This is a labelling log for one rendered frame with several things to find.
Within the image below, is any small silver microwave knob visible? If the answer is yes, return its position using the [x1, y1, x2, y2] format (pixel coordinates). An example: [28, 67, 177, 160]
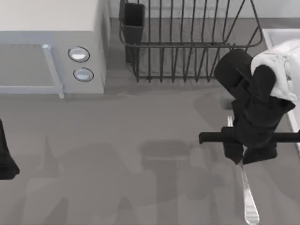
[73, 67, 95, 83]

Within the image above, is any large silver microwave knob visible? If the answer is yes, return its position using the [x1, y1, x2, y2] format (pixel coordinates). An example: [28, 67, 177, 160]
[67, 46, 90, 64]

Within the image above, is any pale microwave oven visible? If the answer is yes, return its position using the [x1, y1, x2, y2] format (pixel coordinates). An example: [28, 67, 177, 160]
[0, 0, 111, 99]

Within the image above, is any dark wire dish rack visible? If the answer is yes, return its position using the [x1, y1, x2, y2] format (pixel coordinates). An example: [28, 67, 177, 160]
[119, 0, 263, 83]

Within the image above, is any pale blue door handle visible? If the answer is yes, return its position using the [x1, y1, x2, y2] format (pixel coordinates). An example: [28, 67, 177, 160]
[41, 44, 65, 99]

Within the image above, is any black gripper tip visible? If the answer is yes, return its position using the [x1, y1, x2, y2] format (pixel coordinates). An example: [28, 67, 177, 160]
[0, 119, 20, 181]

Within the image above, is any glass microwave door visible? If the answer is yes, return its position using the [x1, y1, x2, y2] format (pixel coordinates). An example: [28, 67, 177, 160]
[0, 44, 64, 99]

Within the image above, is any dark utensil holder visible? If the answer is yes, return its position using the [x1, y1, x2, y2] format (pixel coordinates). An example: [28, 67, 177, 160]
[119, 0, 146, 63]

